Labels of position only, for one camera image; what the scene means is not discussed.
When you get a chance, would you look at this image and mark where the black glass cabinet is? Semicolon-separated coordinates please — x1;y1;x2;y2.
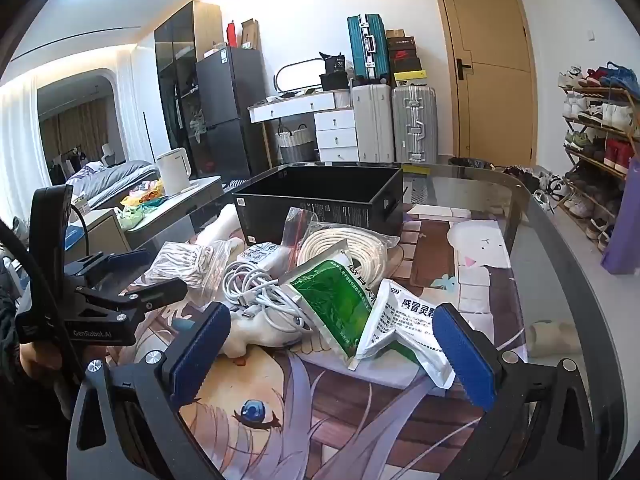
154;1;223;161

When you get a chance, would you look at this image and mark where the teal suitcase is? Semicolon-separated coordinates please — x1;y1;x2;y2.
347;14;391;86

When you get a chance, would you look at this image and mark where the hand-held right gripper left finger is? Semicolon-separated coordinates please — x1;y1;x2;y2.
67;302;233;480

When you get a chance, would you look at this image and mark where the brown curtain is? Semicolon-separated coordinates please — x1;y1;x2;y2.
40;100;108;161

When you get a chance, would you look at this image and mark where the white cable bundle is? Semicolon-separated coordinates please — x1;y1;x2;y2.
220;260;321;333

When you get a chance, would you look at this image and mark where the dark grey fridge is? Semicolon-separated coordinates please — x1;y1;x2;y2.
195;46;266;181

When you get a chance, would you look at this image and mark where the pile of floor shoes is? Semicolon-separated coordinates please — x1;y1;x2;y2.
502;165;571;211

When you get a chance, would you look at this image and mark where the yellow snack packet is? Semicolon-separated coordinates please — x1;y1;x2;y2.
120;180;166;207

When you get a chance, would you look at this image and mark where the grey low cabinet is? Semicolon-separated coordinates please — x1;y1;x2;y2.
70;207;132;263

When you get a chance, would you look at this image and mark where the striped rope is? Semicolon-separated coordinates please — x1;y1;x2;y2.
142;240;241;306

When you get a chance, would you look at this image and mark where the white medicine packet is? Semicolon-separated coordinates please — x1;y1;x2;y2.
355;278;457;391

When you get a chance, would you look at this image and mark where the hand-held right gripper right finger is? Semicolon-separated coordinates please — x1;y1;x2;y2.
432;302;613;480

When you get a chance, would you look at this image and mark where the printed anime desk mat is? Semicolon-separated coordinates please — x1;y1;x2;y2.
120;210;531;480

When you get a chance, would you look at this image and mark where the white rope coil zip bag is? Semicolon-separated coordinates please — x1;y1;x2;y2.
282;206;401;291

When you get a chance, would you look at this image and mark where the brown cardboard box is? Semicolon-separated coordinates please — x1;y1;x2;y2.
241;19;261;51

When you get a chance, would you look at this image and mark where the black floor bag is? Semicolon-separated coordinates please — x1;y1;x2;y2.
447;156;496;169

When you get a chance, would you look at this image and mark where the person's left hand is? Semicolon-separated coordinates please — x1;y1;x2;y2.
17;342;66;386

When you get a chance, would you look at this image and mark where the grey side table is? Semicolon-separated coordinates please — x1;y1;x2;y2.
122;175;226;251

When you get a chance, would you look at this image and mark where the group of shoes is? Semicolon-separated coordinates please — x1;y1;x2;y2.
559;62;640;253

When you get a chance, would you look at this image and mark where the bed with grey bedding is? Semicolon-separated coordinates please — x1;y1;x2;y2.
65;160;161;208

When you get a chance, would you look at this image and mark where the green medicine packet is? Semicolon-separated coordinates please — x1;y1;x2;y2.
285;252;381;373

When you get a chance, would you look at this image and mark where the black cardboard box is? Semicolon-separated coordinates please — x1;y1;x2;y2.
231;162;405;247

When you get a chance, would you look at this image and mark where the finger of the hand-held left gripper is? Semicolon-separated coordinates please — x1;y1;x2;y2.
77;279;189;322
66;251;153;291

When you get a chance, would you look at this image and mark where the white suitcase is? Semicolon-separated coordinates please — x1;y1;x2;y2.
351;84;396;163

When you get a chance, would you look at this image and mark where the wooden door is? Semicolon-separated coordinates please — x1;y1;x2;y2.
429;0;538;166

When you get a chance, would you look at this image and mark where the green snack packet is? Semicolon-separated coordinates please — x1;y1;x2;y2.
117;207;147;231

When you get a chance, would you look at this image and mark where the silver suitcase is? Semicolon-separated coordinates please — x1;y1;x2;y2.
391;85;438;163

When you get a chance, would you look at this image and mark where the white power adapter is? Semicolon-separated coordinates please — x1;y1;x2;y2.
235;242;286;273

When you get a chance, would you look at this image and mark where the white electric kettle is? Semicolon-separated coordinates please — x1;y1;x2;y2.
156;147;193;196

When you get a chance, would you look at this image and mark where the wooden shoe rack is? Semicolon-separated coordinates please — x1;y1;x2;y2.
559;62;640;256

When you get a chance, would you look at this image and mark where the woven laundry basket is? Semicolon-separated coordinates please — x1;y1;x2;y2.
277;125;318;163

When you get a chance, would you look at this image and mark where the white vanity desk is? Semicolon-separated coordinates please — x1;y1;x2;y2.
248;91;358;163

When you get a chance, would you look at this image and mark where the oval mirror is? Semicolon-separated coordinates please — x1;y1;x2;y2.
274;57;333;95

